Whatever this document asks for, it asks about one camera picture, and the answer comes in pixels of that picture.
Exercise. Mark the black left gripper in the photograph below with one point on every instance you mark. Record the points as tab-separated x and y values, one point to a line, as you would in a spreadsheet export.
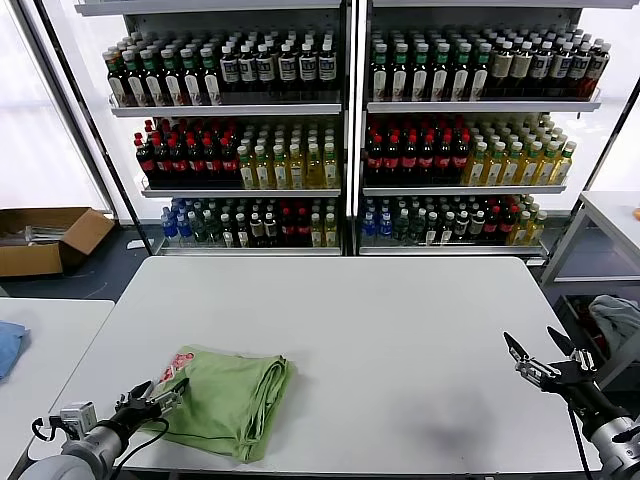
132	419

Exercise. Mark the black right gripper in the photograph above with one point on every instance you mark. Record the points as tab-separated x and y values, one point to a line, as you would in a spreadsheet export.
580	390

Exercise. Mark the green t-shirt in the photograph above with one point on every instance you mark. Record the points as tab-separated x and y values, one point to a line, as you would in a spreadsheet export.
225	400

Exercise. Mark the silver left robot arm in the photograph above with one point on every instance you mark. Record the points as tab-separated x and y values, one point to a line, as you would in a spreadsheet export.
85	455

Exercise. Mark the red item in bin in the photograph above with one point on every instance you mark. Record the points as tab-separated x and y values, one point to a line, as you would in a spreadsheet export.
595	332

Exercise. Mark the grey white crumpled cloth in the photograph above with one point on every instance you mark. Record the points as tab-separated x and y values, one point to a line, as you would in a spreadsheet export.
617	320

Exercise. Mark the yellow drink bottle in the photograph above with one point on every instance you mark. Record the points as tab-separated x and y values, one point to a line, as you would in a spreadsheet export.
281	172
475	170
263	172
317	234
331	172
521	231
537	231
247	172
511	170
297	172
331	234
314	172
563	169
529	170
493	170
546	170

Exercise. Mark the blue folded cloth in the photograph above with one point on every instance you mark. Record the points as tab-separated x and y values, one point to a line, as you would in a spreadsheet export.
10	350

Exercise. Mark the cola bottle red cap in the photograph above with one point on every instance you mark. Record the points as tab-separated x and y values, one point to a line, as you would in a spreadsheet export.
146	165
493	227
427	162
303	232
195	165
410	162
229	164
507	227
162	165
460	162
178	165
212	165
375	162
444	162
393	162
288	232

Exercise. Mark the white floor scrap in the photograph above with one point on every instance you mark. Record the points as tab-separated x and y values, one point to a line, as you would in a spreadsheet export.
134	244

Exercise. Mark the dark bottle grey label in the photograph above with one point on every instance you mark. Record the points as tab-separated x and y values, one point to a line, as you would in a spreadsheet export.
463	227
478	227
257	230
271	230

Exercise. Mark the blue water bottle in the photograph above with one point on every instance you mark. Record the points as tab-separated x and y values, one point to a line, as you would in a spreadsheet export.
184	227
370	226
168	227
385	226

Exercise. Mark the dark bottle white cap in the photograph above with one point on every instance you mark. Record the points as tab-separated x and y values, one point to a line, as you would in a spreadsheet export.
433	230
229	232
448	230
242	232

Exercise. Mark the clear green water bottle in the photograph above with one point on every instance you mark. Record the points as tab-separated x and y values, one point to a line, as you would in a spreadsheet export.
402	227
200	230
215	231
418	229

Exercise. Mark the open cardboard box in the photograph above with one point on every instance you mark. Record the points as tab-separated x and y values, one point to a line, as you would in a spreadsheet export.
30	260

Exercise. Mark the clear plastic packaging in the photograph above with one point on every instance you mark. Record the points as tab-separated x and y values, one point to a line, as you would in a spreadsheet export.
42	235

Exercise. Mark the grey bottle shelf unit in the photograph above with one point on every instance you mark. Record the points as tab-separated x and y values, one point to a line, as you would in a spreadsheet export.
225	109
475	106

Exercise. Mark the dark bottle blue white label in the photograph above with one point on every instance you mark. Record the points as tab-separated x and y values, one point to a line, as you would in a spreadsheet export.
248	70
562	70
598	70
580	70
230	70
287	69
266	69
327	68
542	69
308	68

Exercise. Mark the dark bottle beige label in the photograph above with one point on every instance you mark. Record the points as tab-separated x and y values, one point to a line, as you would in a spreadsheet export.
502	67
522	67

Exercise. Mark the dark bottle green cap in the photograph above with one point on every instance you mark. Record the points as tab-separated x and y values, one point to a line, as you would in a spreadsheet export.
192	80
381	75
482	75
421	75
154	82
400	75
136	82
461	75
212	80
441	75
118	82
173	80

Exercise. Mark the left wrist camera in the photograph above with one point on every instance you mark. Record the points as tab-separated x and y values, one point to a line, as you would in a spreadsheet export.
77	417

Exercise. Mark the grey frame side table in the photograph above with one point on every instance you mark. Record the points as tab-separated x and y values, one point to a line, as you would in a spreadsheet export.
615	210

